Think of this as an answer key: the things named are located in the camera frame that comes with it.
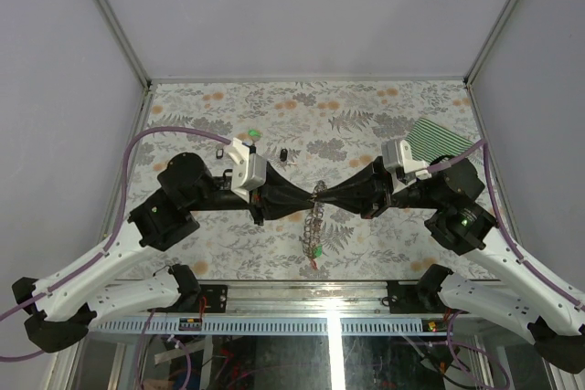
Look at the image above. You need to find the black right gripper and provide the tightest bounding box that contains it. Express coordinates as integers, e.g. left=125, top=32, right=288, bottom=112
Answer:
left=315, top=154, right=446, bottom=218

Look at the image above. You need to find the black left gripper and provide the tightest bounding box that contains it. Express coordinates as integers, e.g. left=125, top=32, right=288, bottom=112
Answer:
left=188, top=163, right=318, bottom=227

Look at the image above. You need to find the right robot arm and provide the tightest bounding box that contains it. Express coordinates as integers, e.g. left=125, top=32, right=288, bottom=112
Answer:
left=316, top=158, right=584, bottom=374

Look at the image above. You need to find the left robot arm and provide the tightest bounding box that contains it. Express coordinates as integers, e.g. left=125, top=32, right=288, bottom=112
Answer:
left=12, top=153, right=314, bottom=353

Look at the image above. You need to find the floral table mat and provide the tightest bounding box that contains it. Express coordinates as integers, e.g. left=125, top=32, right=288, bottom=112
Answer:
left=125, top=80, right=488, bottom=280

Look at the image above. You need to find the green striped cloth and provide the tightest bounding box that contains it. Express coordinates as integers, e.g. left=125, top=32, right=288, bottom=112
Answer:
left=405, top=118, right=473, bottom=164

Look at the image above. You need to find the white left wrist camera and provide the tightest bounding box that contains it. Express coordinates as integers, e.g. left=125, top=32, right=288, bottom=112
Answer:
left=225, top=138, right=267, bottom=203

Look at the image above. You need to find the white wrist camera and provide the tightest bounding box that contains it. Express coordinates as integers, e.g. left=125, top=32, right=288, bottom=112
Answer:
left=225, top=138, right=267, bottom=203
left=381, top=140, right=431, bottom=193

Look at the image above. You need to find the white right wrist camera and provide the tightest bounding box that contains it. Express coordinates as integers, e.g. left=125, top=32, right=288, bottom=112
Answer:
left=381, top=140, right=431, bottom=193

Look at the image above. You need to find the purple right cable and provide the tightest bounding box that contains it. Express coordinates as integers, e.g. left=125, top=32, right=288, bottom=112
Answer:
left=424, top=139, right=585, bottom=311

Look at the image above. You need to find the purple cable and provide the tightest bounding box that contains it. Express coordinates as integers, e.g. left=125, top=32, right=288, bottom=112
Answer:
left=0, top=126, right=232, bottom=362
left=424, top=139, right=585, bottom=311

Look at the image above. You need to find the aluminium front rail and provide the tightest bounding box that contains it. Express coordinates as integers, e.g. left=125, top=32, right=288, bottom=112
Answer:
left=97, top=280, right=448, bottom=336

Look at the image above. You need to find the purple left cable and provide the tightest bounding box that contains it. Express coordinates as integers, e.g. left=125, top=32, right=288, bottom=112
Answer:
left=0, top=126, right=232, bottom=362

